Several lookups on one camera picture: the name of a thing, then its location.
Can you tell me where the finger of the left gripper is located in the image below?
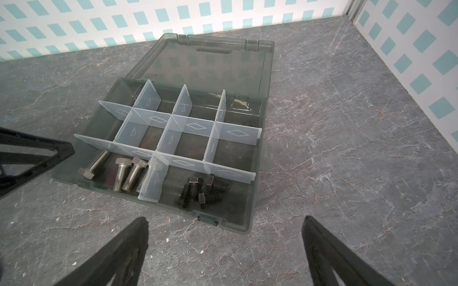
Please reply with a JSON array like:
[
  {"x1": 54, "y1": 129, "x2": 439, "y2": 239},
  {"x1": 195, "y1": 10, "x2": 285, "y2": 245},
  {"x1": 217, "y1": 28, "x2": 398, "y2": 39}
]
[{"x1": 1, "y1": 128, "x2": 75, "y2": 197}]

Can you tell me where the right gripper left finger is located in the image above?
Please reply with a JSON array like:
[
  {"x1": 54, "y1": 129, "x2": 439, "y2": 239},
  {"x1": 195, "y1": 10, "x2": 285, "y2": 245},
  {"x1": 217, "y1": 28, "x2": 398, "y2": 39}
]
[{"x1": 56, "y1": 217, "x2": 149, "y2": 286}]

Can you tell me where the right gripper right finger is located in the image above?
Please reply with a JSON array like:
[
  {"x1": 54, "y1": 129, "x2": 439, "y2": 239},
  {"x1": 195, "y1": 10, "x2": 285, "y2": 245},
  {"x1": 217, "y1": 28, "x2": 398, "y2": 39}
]
[{"x1": 301, "y1": 216, "x2": 393, "y2": 286}]

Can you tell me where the silver bolt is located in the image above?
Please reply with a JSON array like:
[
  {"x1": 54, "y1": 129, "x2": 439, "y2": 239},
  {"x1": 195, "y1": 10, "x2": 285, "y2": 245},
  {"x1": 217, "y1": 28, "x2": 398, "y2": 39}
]
[
  {"x1": 122, "y1": 157, "x2": 147, "y2": 191},
  {"x1": 135, "y1": 168, "x2": 149, "y2": 193},
  {"x1": 113, "y1": 157, "x2": 132, "y2": 192},
  {"x1": 77, "y1": 150, "x2": 110, "y2": 180}
]

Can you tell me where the black screw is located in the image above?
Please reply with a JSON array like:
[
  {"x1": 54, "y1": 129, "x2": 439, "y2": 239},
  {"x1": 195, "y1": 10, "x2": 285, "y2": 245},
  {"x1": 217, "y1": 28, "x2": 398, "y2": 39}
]
[
  {"x1": 188, "y1": 177, "x2": 202, "y2": 201},
  {"x1": 198, "y1": 192, "x2": 223, "y2": 209},
  {"x1": 175, "y1": 184, "x2": 190, "y2": 209},
  {"x1": 205, "y1": 174, "x2": 230, "y2": 193}
]

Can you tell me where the grey plastic organizer box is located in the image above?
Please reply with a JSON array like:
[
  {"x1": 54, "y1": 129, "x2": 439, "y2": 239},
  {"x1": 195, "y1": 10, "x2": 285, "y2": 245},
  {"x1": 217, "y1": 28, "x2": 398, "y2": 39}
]
[{"x1": 52, "y1": 33, "x2": 274, "y2": 234}]

